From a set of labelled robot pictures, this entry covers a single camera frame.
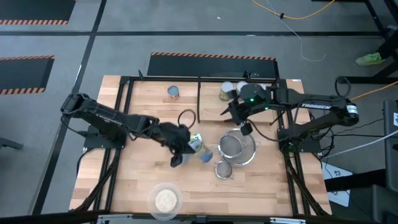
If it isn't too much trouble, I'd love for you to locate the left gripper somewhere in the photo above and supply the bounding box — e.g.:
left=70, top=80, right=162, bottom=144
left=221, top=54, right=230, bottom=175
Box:
left=154, top=122, right=203, bottom=169

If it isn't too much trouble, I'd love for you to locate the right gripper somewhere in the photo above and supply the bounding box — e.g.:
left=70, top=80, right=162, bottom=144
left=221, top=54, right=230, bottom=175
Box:
left=220, top=83, right=275, bottom=126

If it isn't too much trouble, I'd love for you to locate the mixed fruit can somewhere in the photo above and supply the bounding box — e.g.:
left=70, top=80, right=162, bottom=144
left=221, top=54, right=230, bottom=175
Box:
left=188, top=133, right=215, bottom=165

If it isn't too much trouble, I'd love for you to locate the peaches can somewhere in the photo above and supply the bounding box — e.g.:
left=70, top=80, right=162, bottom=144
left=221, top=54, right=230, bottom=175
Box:
left=218, top=81, right=234, bottom=102

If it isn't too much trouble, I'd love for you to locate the green pears can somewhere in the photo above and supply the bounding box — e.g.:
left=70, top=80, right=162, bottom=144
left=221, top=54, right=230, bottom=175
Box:
left=235, top=80, right=249, bottom=94

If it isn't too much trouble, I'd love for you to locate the medium metal mesh strainer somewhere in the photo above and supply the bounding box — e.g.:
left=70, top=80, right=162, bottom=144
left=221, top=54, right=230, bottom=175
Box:
left=218, top=134, right=244, bottom=159

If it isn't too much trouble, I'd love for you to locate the small metal mesh strainer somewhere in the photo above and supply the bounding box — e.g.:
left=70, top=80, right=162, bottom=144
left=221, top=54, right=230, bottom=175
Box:
left=214, top=160, right=236, bottom=180

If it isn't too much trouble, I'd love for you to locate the large metal mesh strainer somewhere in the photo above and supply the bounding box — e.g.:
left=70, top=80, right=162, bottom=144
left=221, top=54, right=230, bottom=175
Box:
left=208, top=128, right=261, bottom=167

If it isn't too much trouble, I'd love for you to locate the white rice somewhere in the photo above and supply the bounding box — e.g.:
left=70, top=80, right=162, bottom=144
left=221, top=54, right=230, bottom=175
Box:
left=154, top=189, right=178, bottom=213

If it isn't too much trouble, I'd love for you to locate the black hazard-striped floor mat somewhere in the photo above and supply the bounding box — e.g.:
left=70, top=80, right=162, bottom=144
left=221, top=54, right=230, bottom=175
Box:
left=147, top=52, right=279, bottom=78
left=0, top=55, right=55, bottom=96
left=0, top=0, right=76, bottom=26

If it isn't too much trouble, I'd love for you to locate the clear plastic bowl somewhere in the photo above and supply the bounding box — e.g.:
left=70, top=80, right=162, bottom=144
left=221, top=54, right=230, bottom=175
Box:
left=147, top=182, right=183, bottom=222

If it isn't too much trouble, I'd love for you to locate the white board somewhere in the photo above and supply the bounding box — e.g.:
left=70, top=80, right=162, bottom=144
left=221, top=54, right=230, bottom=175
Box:
left=322, top=161, right=352, bottom=208

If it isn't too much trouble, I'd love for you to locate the green shoe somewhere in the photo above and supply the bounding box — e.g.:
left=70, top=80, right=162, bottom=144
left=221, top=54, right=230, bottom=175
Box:
left=355, top=24, right=398, bottom=67

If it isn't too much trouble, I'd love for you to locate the grey cabinet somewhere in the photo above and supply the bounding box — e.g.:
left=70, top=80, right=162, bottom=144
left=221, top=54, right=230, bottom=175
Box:
left=382, top=99, right=398, bottom=194

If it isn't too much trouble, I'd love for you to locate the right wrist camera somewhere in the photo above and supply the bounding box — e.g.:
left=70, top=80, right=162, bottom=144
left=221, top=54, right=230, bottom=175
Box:
left=240, top=122, right=254, bottom=136

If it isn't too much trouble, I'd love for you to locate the black cable loop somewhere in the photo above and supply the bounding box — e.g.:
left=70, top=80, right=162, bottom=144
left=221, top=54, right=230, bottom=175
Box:
left=177, top=108, right=197, bottom=130
left=335, top=76, right=351, bottom=98

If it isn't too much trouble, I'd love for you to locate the black aluminium table frame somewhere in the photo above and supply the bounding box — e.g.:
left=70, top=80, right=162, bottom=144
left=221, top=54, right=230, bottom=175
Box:
left=74, top=73, right=332, bottom=220

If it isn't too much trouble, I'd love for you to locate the white cable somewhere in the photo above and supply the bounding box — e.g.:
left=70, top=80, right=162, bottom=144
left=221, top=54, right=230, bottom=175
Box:
left=266, top=0, right=326, bottom=62

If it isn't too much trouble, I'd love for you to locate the yellow cable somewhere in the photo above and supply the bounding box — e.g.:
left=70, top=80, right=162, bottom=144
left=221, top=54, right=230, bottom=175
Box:
left=251, top=0, right=336, bottom=20
left=349, top=80, right=398, bottom=102

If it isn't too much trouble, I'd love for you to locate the silver metal bracket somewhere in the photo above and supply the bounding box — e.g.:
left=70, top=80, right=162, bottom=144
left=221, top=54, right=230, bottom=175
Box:
left=269, top=217, right=307, bottom=224

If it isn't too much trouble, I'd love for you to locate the grey cable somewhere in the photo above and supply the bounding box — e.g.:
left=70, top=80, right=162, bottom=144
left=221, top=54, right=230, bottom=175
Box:
left=323, top=129, right=398, bottom=159

